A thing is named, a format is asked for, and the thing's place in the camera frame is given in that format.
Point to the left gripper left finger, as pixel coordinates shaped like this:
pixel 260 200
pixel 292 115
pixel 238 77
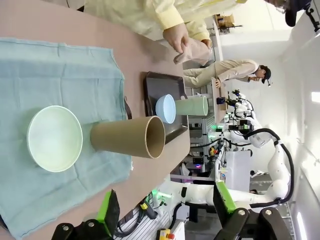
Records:
pixel 112 212

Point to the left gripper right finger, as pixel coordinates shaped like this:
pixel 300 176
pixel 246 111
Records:
pixel 225 200

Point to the brown tall cup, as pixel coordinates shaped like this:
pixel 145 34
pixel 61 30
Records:
pixel 125 137

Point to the pale green bowl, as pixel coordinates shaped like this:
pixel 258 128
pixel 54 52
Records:
pixel 55 138

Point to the pale green tall cup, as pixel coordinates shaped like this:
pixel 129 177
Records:
pixel 191 106

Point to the pale blue bowl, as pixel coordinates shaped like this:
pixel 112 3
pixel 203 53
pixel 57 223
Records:
pixel 167 110

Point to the beige cloth mat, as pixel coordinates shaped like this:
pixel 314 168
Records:
pixel 195 52

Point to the blue cloth mat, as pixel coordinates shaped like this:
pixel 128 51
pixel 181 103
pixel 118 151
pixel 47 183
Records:
pixel 50 75

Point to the person's right forearm yellow sleeve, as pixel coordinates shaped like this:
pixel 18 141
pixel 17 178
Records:
pixel 165 15

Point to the person's left forearm yellow sleeve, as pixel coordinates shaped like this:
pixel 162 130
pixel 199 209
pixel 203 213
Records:
pixel 197 30

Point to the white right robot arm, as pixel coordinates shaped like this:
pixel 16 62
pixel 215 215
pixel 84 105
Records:
pixel 277 175

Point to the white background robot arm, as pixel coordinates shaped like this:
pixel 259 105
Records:
pixel 241 106

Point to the person's left hand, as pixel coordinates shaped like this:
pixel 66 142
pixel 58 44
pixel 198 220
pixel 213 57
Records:
pixel 207 42

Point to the person's right hand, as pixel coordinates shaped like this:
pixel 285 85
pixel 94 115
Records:
pixel 176 37

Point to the grey slotted aluminium base panel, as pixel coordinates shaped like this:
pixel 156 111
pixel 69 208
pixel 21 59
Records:
pixel 140 225

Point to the white cabinet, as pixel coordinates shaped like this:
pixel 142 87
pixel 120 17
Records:
pixel 237 170

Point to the black handheld device yellow label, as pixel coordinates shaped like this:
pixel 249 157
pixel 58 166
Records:
pixel 148 211

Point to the yellow emergency stop button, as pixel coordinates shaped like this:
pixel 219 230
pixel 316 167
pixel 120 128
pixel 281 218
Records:
pixel 166 235

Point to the beige background table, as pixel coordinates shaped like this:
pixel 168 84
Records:
pixel 220 100

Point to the person in beige with cap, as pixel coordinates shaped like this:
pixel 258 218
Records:
pixel 230 70

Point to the cardboard box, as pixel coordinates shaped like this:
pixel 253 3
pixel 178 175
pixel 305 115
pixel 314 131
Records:
pixel 227 19

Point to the black hanging device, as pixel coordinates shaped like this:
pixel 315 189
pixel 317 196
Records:
pixel 292 12

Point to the person in yellow shirt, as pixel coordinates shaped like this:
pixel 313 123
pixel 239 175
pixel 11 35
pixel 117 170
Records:
pixel 130 12

